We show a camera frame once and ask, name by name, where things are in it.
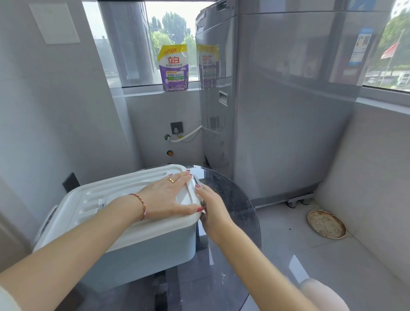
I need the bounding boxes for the person's right hand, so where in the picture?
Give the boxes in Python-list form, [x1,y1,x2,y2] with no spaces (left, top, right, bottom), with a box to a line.
[195,185,235,239]

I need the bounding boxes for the person's left hand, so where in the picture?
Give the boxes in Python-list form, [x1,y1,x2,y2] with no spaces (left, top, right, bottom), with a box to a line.
[137,170,205,221]

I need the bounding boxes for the white box latch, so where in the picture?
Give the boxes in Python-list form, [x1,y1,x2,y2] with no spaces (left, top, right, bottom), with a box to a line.
[35,205,59,245]
[191,176,206,207]

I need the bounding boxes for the white storage box lid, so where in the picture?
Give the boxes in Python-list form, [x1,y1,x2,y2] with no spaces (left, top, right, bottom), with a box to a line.
[56,164,205,254]

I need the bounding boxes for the person's right forearm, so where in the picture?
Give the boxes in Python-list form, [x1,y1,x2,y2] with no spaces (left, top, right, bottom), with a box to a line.
[208,219,322,311]

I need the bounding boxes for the person's left forearm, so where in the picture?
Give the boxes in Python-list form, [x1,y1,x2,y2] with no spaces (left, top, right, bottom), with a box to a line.
[0,194,146,311]

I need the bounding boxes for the round glass table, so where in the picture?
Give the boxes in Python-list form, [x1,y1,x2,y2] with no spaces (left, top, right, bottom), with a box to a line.
[77,164,262,311]

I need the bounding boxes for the pale blue storage box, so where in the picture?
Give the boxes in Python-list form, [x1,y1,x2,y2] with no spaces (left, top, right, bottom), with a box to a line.
[32,189,199,293]

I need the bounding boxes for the wheeled washing machine stand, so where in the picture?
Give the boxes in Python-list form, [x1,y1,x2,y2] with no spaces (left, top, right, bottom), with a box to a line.
[286,192,317,208]

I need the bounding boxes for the purple yellow detergent pouch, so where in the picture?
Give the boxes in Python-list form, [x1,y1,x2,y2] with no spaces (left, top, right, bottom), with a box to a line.
[158,44,190,93]

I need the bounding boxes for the round brown floor drain cover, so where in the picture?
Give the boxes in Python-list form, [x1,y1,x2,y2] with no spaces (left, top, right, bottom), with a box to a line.
[307,210,347,239]

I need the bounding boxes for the grey washing machine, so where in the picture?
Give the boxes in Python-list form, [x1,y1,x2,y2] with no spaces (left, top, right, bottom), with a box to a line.
[195,0,396,209]

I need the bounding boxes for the glass window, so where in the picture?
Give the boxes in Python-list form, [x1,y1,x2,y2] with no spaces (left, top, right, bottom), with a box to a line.
[82,0,216,89]
[362,0,410,91]

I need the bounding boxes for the person's leg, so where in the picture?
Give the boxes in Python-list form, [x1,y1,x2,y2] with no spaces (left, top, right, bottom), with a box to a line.
[299,278,342,311]

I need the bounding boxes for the white sleeve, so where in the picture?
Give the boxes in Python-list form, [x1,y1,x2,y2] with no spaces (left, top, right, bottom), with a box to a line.
[0,285,22,311]

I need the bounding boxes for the blue white appliance sticker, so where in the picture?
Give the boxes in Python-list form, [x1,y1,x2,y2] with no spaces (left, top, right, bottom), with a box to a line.
[348,27,375,66]

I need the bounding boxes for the red flag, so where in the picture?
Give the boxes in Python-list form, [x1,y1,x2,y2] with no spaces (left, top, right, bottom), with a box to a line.
[380,42,400,60]

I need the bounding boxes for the red string bracelet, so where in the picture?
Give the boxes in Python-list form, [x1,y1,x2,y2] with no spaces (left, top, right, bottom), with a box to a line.
[129,193,147,221]

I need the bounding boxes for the white water hose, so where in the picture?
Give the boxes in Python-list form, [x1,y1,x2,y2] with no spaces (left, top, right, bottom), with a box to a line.
[170,125,203,143]

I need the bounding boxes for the black wall box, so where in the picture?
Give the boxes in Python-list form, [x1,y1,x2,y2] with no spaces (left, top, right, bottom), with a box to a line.
[62,172,81,193]

